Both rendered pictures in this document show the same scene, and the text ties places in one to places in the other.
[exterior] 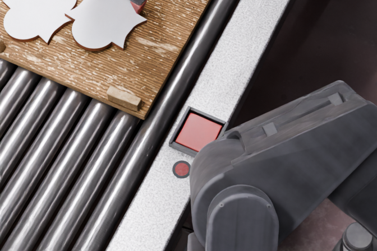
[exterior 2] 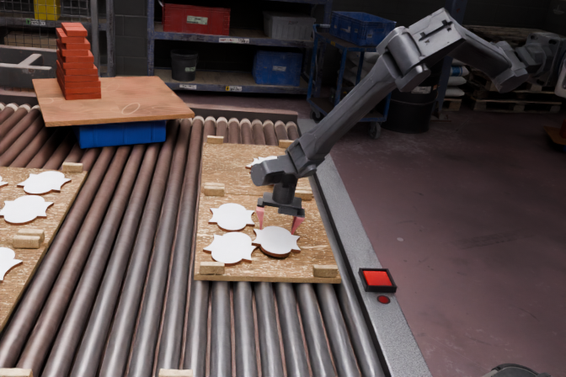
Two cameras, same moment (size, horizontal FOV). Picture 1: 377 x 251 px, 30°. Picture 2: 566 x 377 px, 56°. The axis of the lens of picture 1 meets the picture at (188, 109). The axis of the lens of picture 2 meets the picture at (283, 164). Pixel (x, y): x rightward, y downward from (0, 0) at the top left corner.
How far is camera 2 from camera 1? 0.92 m
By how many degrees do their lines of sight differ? 46
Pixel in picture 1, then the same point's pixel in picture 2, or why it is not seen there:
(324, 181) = not seen: outside the picture
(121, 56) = (300, 256)
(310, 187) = not seen: outside the picture
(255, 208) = not seen: outside the picture
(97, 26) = (276, 243)
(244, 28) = (349, 233)
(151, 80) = (328, 262)
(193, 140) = (377, 282)
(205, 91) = (358, 262)
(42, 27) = (242, 253)
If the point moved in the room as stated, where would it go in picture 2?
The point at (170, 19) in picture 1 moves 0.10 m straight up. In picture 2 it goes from (311, 235) to (316, 202)
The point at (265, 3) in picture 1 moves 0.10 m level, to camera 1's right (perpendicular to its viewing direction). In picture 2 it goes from (349, 221) to (374, 215)
